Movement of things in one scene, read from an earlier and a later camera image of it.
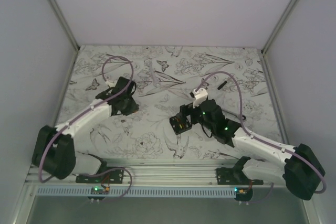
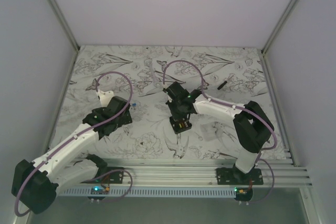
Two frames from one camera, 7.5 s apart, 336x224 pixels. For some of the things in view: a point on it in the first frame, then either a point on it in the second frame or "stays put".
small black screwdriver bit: (222, 85) stays put
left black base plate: (115, 176) stays put
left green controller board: (97, 190) stays put
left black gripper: (134, 107) to (124, 119)
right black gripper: (186, 110) to (170, 104)
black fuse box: (178, 126) stays put
